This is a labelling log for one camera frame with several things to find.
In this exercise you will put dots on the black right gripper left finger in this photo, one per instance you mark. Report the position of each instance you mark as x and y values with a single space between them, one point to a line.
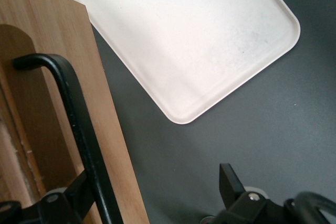
52 208

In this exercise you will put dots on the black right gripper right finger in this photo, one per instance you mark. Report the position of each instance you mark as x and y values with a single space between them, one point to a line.
233 190

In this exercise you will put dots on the cream plastic tray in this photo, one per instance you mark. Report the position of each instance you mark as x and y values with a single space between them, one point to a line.
183 37

